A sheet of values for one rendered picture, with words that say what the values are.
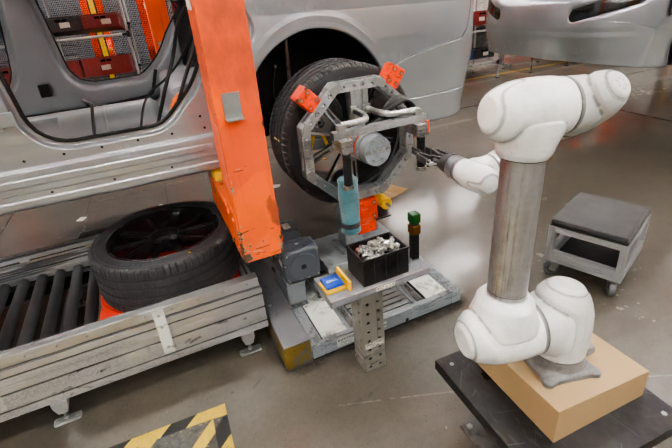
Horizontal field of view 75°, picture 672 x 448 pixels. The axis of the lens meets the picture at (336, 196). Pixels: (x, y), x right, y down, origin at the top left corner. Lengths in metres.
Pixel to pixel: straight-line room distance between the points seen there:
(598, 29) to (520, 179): 2.98
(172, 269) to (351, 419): 0.92
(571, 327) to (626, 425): 0.35
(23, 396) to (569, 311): 1.89
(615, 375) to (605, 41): 2.88
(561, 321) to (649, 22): 2.99
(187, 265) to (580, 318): 1.44
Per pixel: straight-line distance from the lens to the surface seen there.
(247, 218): 1.69
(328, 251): 2.33
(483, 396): 1.55
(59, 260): 2.72
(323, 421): 1.86
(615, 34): 4.00
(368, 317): 1.80
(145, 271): 1.97
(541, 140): 1.05
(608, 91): 1.11
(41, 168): 2.15
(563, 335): 1.37
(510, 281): 1.20
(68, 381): 2.09
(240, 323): 2.04
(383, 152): 1.84
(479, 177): 1.55
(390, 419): 1.85
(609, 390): 1.53
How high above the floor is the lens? 1.47
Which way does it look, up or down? 25 degrees down
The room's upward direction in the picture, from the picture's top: 5 degrees counter-clockwise
